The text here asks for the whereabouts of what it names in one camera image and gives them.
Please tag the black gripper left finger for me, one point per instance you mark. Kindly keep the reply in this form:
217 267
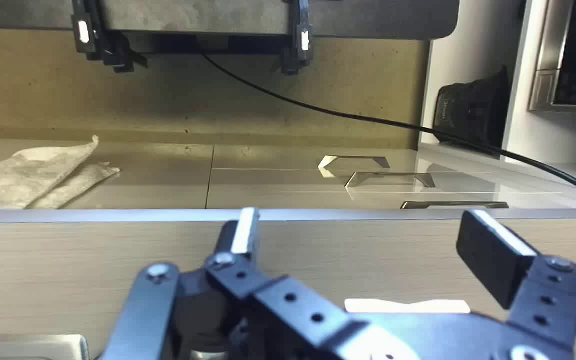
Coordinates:
301 310

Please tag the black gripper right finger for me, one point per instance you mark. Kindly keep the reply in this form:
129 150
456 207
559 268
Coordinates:
541 301

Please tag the black textured bin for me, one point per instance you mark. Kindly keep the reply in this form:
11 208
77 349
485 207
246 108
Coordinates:
471 113

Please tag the white hanging towel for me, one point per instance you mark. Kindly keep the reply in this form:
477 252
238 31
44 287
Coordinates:
28 173

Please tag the black perforated robot table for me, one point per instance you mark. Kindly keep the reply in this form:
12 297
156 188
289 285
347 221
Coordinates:
200 17

